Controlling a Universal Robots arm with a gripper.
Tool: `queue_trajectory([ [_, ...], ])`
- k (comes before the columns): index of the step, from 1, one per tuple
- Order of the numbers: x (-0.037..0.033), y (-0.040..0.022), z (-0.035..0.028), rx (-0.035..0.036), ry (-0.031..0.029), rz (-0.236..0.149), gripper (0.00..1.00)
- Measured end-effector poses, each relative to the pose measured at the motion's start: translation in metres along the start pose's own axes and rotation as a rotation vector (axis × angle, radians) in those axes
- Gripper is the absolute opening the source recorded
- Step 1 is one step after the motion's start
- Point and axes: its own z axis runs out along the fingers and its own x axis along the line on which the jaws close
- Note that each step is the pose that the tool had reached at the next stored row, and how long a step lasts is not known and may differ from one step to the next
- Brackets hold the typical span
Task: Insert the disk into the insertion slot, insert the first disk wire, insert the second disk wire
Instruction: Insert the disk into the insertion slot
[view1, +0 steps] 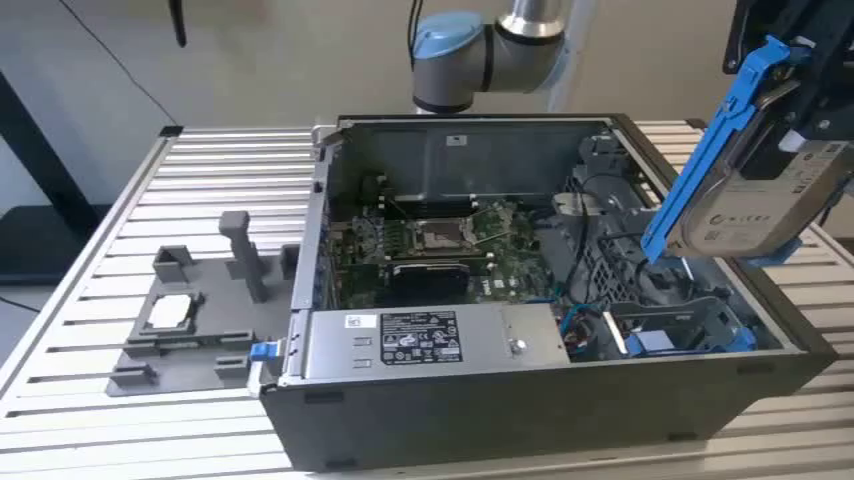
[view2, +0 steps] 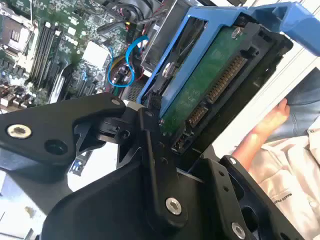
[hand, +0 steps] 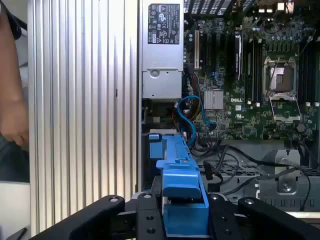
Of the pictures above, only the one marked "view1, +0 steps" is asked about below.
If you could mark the hard disk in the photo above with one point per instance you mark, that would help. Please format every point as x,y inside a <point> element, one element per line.
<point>723,210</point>

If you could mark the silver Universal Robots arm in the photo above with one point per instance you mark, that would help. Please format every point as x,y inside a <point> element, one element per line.
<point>460,75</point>

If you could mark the disk bay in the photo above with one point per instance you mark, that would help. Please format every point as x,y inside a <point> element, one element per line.
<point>673,325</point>

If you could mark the RAM slot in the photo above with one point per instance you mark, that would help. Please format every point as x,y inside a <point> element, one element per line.
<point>433,205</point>

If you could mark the grey metal drive cage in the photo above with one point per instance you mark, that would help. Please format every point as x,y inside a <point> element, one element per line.
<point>600,240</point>

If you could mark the green motherboard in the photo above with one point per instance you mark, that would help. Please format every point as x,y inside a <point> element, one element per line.
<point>520,260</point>

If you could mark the CPU socket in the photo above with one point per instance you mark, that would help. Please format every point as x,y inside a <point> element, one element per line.
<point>441,235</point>

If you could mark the black graphics card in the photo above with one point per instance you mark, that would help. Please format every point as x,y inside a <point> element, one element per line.
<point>427,282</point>

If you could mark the silver power supply unit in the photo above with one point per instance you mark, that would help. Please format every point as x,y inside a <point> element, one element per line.
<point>433,342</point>

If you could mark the black open PC case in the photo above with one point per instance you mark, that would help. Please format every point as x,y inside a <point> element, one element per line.
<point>507,420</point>

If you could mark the black table corner cap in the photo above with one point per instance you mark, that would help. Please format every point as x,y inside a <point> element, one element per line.
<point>170,131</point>

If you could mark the blue case latch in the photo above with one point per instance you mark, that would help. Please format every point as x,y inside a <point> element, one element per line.
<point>262,351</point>

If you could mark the grey parts rack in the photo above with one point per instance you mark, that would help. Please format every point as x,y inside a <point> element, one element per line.
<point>220,300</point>

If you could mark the silver CPU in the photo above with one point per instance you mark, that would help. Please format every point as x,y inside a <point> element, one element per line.
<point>169,312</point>

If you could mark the green RAM stick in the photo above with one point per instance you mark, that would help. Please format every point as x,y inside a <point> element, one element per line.
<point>189,341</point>

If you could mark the black desk stand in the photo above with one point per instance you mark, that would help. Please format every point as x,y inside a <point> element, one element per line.
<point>40,240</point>

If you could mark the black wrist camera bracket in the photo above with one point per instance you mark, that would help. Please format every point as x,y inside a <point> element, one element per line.
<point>740,35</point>

